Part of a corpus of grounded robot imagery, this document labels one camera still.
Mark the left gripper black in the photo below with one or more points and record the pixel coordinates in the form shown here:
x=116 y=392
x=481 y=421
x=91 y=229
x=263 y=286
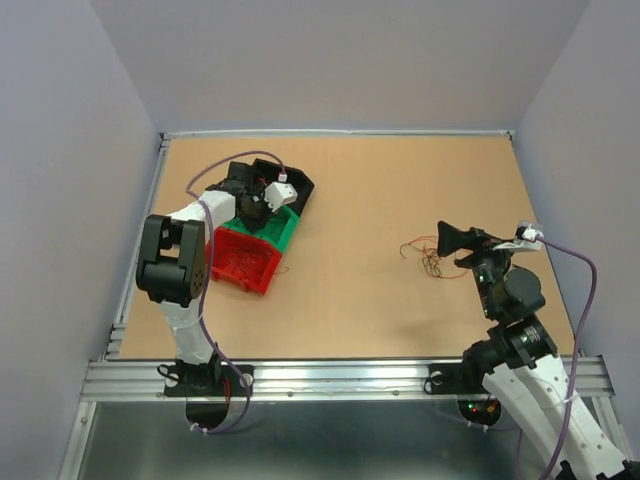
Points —
x=254 y=226

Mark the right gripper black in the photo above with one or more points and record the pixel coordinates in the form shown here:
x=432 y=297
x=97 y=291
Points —
x=451 y=238

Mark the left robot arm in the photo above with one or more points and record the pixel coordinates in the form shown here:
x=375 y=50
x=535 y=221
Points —
x=173 y=269

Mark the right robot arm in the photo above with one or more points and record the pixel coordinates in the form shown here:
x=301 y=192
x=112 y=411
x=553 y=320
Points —
x=519 y=364

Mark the green plastic bin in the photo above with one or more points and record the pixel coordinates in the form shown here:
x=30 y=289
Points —
x=278 y=231

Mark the black plastic bin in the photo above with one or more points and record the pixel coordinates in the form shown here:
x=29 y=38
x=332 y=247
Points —
x=267 y=172

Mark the red plastic bin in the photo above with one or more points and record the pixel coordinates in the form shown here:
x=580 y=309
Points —
x=242 y=260

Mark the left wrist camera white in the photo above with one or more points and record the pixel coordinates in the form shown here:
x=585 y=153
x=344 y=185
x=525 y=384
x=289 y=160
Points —
x=280 y=193

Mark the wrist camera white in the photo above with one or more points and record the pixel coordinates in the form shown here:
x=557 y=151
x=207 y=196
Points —
x=280 y=193
x=527 y=238

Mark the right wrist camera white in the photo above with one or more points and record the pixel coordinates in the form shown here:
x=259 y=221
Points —
x=527 y=238

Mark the aluminium mounting rail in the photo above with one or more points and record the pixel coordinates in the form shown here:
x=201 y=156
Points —
x=274 y=381

